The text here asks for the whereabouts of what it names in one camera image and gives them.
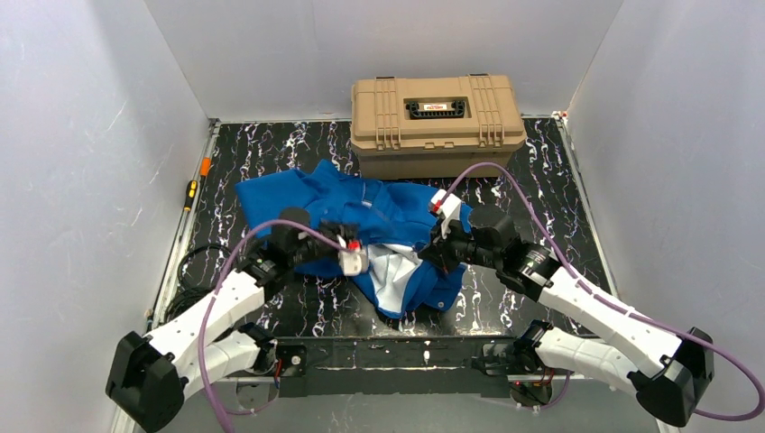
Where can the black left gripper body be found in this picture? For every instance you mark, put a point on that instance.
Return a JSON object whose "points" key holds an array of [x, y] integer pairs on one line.
{"points": [[334, 234]]}

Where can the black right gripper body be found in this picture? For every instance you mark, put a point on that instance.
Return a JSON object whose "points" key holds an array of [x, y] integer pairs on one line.
{"points": [[438, 250]]}

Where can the blue zip jacket white lining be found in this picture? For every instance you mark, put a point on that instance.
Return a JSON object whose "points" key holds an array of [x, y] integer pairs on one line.
{"points": [[393, 221]]}

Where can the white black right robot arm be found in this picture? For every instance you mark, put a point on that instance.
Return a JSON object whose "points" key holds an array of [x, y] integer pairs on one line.
{"points": [[667, 374]]}

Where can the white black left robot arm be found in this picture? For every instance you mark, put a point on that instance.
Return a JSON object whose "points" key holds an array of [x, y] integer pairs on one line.
{"points": [[152, 375]]}

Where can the tan plastic toolbox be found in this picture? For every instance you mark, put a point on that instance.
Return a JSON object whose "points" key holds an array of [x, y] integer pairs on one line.
{"points": [[422, 128]]}

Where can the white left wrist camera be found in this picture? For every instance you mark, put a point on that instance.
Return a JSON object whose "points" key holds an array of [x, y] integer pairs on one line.
{"points": [[353, 262]]}

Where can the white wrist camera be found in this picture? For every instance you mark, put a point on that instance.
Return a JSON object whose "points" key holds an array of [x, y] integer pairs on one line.
{"points": [[353, 262], [446, 207]]}

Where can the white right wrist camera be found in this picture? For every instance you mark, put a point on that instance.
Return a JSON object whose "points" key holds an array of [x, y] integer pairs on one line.
{"points": [[446, 207]]}

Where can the orange handled screwdriver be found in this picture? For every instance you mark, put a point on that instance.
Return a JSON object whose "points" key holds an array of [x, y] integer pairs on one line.
{"points": [[204, 167]]}

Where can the yellow black handled screwdriver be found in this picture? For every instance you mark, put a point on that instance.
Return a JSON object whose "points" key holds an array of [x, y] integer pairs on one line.
{"points": [[190, 195]]}

